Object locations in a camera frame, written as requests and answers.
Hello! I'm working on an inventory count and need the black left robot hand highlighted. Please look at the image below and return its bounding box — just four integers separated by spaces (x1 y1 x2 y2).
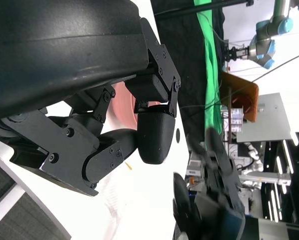
0 0 182 198

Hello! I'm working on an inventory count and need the orange plastic bin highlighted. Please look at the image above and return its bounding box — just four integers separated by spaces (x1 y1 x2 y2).
221 71 260 123

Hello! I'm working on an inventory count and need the green backdrop cloth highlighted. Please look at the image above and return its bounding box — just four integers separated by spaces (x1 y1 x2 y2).
193 0 227 141

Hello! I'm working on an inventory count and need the black backdrop cloth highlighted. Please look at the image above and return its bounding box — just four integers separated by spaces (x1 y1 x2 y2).
150 0 227 151

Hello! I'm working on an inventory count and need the gray metal panel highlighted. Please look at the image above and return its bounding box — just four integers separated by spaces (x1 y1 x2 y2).
236 92 299 143

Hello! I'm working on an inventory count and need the black industrial robot gripper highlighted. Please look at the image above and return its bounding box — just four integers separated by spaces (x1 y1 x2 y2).
224 46 250 62

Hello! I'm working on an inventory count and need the clear small parts drawer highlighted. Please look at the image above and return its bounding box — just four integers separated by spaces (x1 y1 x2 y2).
223 106 245 133

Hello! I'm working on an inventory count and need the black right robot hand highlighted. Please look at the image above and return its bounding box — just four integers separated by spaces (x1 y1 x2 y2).
172 127 246 240

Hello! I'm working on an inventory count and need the black backdrop stand pole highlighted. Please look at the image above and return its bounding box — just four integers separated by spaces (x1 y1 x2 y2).
153 0 255 18

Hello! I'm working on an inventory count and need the aluminium profile bar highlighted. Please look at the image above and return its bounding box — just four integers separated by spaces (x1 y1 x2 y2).
239 172 292 187

